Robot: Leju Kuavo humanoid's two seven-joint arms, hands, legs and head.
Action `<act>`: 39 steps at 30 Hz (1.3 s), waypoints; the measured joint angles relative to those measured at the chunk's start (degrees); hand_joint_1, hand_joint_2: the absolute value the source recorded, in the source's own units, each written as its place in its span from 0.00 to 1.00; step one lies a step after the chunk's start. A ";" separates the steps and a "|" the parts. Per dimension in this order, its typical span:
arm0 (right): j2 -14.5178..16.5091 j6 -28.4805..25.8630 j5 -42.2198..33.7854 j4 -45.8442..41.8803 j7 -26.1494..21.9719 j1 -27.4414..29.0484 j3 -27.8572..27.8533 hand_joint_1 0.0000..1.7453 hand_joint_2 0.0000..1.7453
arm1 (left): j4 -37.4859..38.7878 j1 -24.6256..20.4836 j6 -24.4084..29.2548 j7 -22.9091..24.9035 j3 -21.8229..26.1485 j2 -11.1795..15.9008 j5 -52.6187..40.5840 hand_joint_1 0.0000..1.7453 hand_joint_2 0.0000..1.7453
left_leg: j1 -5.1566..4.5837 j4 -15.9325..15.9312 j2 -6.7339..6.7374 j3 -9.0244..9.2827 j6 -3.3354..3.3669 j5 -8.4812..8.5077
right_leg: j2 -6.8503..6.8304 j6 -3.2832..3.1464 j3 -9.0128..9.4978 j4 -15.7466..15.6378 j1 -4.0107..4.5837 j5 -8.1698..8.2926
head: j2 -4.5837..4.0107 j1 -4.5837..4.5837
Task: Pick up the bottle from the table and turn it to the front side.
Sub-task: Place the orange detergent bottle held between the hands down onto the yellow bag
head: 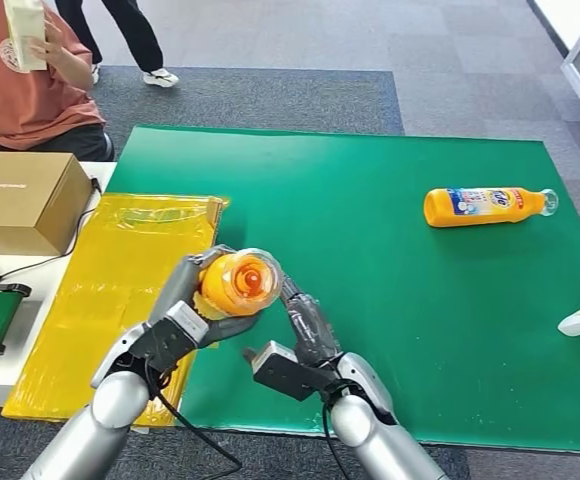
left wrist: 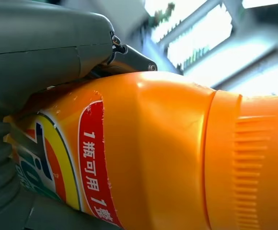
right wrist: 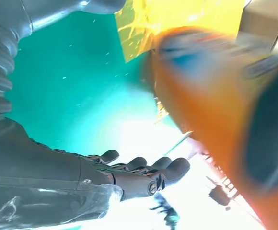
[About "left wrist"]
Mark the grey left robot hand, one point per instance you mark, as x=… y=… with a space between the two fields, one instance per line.
x=38 y=47

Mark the orange bottle with clear cap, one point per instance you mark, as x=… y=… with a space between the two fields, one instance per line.
x=165 y=152

